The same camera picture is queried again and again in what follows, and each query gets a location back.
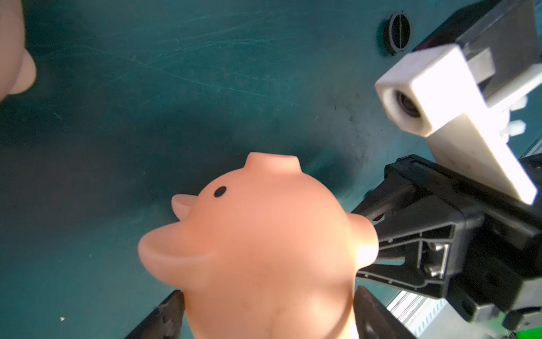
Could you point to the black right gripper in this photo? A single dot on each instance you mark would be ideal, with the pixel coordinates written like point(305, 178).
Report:
point(487, 245)

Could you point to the peach piggy bank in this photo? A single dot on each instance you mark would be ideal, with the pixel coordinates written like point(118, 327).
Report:
point(265, 251)

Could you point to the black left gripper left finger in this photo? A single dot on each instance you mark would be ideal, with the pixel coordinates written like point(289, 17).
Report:
point(164, 322)

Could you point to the black round plug upper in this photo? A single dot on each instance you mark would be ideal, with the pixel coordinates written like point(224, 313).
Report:
point(397, 33)

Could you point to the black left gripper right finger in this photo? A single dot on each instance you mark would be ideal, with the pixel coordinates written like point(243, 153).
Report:
point(374, 321)

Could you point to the pink piggy bank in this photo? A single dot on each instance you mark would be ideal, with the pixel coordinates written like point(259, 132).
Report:
point(18, 69)

